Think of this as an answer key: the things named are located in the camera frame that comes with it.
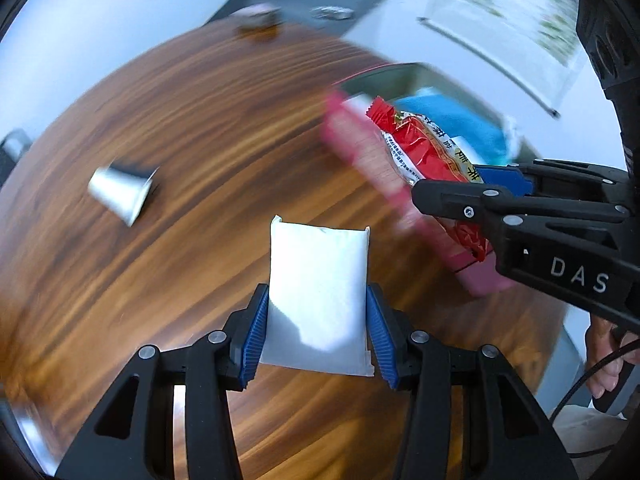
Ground person's beige trousers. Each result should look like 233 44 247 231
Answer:
552 405 636 461

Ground hanging wall scroll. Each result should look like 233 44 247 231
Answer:
417 0 588 118

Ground small teal white box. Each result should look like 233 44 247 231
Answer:
87 164 161 228

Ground black metal chair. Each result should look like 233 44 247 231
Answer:
0 130 33 186

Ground person's right hand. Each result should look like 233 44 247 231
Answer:
585 321 640 401

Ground small pink topped box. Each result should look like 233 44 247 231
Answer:
235 4 283 43

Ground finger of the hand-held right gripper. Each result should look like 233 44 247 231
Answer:
411 179 629 249
470 159 631 209

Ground black cable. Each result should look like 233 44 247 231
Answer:
550 340 640 457

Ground crumpled foil tray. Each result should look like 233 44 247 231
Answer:
310 5 356 21

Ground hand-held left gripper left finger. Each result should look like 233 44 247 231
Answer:
54 283 271 480

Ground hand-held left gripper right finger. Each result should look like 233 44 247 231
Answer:
366 283 581 480

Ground blue mesh cloth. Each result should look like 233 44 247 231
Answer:
395 87 506 166

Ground red snack packet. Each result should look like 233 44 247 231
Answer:
367 96 493 263

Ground white tissue pack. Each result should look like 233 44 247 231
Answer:
258 215 376 377

